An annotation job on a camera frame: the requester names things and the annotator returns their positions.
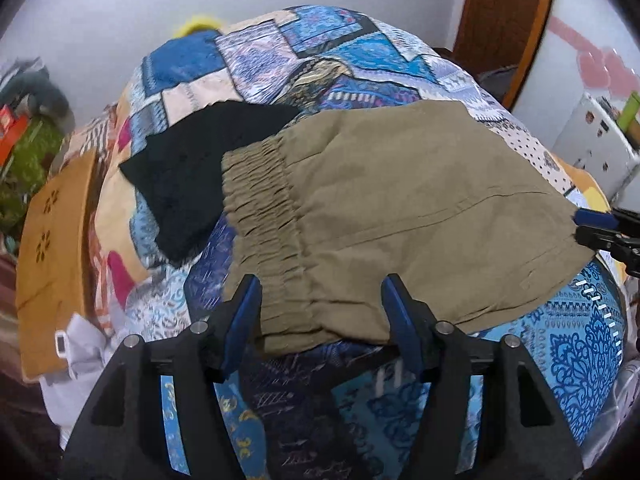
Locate yellow pillow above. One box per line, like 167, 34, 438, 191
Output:
172, 14, 224, 39

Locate blue patchwork bed quilt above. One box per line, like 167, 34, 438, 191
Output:
94, 6, 626, 479

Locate orange yellow blanket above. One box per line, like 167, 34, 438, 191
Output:
554, 156, 629, 286

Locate black folded garment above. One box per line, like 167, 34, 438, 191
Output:
119, 101, 300, 263

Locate white appliance with stickers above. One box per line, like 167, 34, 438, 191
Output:
551, 92, 639, 204

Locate wooden carved board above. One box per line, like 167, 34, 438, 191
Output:
15, 148, 96, 382

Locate white cloth pile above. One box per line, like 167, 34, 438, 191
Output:
39, 313, 127, 450

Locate wooden door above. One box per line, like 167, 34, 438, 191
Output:
452, 0, 552, 108

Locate orange box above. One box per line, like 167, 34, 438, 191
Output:
0, 105, 29, 166

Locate grey neck pillow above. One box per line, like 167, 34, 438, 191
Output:
1, 70, 70, 119

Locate green patterned bag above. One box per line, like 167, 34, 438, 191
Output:
1, 115, 64, 236

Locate khaki olive pants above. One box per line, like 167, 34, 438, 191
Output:
221, 101, 594, 356

